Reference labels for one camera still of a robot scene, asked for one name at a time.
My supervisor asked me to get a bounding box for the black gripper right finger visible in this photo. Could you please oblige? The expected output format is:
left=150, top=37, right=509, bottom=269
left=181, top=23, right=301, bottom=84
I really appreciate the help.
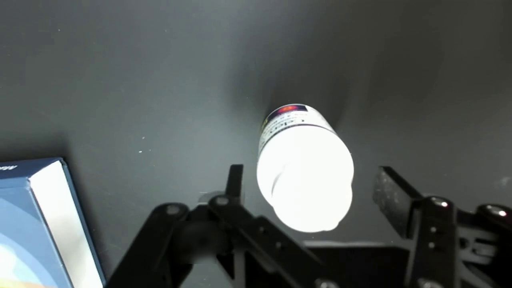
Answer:
left=373, top=167, right=512, bottom=288

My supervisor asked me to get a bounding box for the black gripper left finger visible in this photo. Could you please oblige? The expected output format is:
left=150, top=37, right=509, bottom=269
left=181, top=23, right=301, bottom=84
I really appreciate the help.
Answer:
left=105, top=165, right=342, bottom=288

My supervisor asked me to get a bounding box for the white pill bottle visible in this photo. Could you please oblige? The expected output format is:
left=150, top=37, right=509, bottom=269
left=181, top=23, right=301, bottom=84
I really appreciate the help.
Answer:
left=256, top=105, right=355, bottom=234

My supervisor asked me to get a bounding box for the blue book with orange cover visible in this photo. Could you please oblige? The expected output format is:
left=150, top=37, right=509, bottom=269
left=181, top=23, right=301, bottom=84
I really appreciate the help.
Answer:
left=0, top=157, right=105, bottom=288

